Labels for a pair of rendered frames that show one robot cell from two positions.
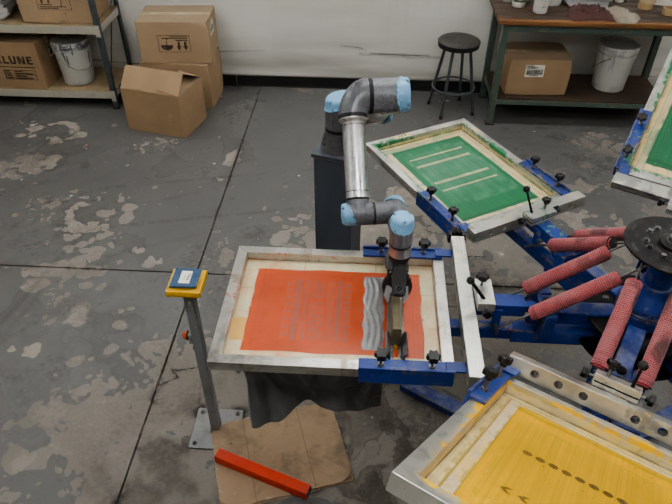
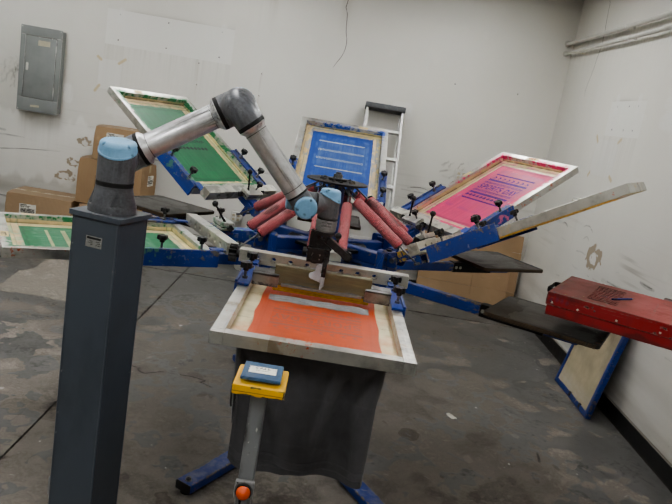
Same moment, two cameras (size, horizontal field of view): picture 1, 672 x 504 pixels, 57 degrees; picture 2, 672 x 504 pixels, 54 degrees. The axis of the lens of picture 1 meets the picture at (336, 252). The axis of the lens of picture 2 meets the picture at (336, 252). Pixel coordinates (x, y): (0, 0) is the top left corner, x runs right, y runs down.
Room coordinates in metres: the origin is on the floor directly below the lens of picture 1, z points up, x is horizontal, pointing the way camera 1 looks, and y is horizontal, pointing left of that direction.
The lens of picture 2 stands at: (1.71, 2.12, 1.63)
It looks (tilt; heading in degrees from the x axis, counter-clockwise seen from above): 12 degrees down; 265
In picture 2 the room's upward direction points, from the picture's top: 10 degrees clockwise
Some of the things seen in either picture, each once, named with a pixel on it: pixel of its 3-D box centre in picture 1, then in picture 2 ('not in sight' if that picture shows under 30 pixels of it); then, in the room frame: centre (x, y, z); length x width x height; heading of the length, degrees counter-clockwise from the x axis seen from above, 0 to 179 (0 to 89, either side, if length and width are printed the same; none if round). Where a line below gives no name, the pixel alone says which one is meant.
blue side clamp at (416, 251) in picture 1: (401, 257); (246, 279); (1.82, -0.25, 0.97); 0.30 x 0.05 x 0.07; 87
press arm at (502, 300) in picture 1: (498, 304); not in sight; (1.52, -0.56, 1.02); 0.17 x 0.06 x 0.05; 87
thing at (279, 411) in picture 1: (315, 394); not in sight; (1.35, 0.07, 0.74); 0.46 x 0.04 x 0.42; 87
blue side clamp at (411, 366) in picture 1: (405, 371); (394, 303); (1.27, -0.22, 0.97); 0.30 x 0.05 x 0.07; 87
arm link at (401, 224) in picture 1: (401, 229); (328, 204); (1.57, -0.21, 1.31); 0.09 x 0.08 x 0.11; 5
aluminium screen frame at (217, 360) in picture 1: (335, 306); (318, 311); (1.56, 0.00, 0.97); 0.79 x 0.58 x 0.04; 87
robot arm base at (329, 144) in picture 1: (339, 135); (113, 196); (2.27, -0.01, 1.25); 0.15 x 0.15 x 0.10
